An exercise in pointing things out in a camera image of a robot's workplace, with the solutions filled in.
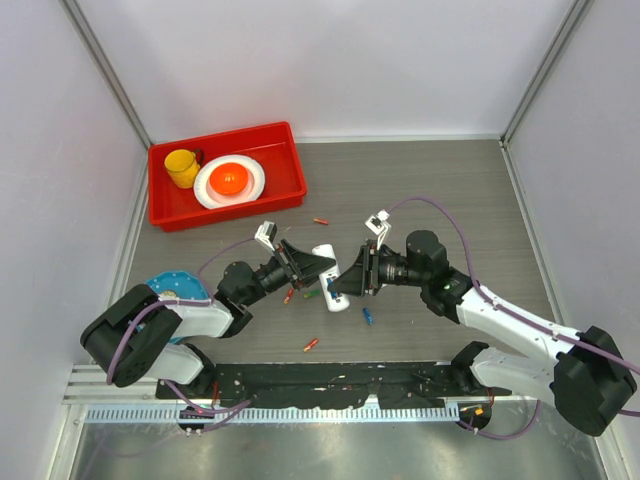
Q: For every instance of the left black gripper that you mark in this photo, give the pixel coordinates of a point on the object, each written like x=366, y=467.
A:
x=304, y=269

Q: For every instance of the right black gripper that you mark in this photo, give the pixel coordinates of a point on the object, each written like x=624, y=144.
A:
x=352, y=281

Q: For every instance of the blue battery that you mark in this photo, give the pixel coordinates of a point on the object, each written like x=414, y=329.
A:
x=333, y=294
x=368, y=317

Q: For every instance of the white remote control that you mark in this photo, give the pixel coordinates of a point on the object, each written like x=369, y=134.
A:
x=335, y=302

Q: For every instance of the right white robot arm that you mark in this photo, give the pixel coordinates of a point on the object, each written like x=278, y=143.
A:
x=580, y=373

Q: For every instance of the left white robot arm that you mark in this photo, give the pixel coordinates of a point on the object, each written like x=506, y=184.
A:
x=145, y=335

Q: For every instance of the green battery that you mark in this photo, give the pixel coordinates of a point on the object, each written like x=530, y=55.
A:
x=311, y=294

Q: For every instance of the red orange battery middle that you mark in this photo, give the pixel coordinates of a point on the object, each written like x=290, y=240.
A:
x=288, y=295

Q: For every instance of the red orange battery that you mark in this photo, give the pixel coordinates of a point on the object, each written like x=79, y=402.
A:
x=288, y=295
x=310, y=345

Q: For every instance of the red orange battery lower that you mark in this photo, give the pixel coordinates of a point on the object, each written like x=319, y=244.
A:
x=310, y=345

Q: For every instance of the white paper plate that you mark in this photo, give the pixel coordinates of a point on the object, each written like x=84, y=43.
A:
x=210, y=200

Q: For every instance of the orange bowl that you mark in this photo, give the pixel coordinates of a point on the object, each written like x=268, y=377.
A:
x=229, y=179

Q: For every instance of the blue patterned plate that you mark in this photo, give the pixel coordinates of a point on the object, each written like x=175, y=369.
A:
x=178, y=284

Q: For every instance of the red plastic bin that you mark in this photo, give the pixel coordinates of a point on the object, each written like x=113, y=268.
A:
x=271, y=145

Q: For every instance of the yellow mug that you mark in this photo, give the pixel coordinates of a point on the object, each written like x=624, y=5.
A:
x=183, y=166

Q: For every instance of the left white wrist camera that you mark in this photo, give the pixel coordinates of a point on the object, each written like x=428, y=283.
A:
x=265, y=236

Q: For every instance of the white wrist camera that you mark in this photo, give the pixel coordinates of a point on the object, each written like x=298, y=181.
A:
x=378, y=224
x=265, y=236

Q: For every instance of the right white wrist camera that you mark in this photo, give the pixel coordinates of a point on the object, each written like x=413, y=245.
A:
x=378, y=224

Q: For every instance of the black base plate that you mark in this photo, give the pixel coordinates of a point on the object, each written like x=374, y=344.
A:
x=336, y=386

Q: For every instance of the white slotted cable duct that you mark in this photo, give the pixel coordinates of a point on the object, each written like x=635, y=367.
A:
x=178, y=413

